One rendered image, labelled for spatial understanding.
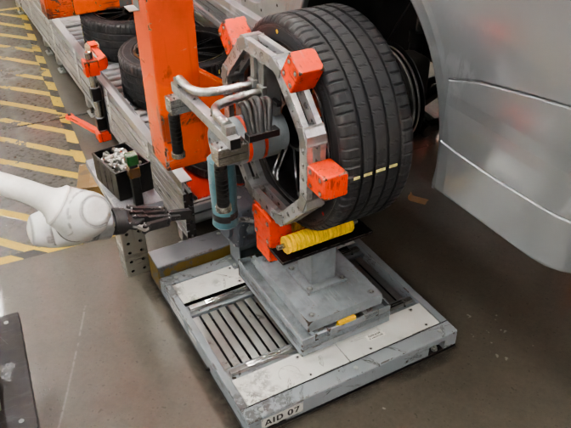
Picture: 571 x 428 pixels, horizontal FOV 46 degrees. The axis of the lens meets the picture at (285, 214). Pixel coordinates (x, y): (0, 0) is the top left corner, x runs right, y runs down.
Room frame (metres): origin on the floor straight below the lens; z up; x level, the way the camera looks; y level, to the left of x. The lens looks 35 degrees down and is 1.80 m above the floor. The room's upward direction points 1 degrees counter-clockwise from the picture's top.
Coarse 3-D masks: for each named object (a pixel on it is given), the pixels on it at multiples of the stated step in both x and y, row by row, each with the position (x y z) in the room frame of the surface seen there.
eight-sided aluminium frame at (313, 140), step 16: (256, 32) 1.90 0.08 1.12; (240, 48) 1.89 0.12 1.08; (256, 48) 1.80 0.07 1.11; (272, 48) 1.81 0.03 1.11; (224, 64) 2.01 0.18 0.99; (240, 64) 2.00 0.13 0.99; (272, 64) 1.71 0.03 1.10; (224, 80) 2.01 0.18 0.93; (240, 80) 2.02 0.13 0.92; (224, 96) 2.02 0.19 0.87; (288, 96) 1.64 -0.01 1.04; (304, 96) 1.65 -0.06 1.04; (224, 112) 2.03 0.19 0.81; (240, 112) 2.02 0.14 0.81; (304, 128) 1.57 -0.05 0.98; (320, 128) 1.59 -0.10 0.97; (304, 144) 1.56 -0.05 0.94; (320, 144) 1.57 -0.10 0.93; (256, 160) 1.95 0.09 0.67; (304, 160) 1.57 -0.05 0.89; (256, 176) 1.92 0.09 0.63; (304, 176) 1.57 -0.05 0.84; (256, 192) 1.84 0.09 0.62; (272, 192) 1.83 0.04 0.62; (304, 192) 1.57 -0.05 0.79; (272, 208) 1.74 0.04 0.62; (288, 208) 1.65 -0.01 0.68; (304, 208) 1.57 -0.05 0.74
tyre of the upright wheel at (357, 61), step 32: (288, 32) 1.81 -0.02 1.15; (320, 32) 1.78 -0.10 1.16; (352, 32) 1.80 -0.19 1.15; (352, 64) 1.70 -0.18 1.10; (384, 64) 1.73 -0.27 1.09; (320, 96) 1.66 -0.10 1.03; (352, 96) 1.63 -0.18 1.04; (384, 96) 1.66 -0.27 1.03; (352, 128) 1.58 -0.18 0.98; (384, 128) 1.62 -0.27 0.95; (352, 160) 1.56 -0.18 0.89; (384, 160) 1.60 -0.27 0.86; (352, 192) 1.56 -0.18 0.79; (384, 192) 1.63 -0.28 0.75; (320, 224) 1.65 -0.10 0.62
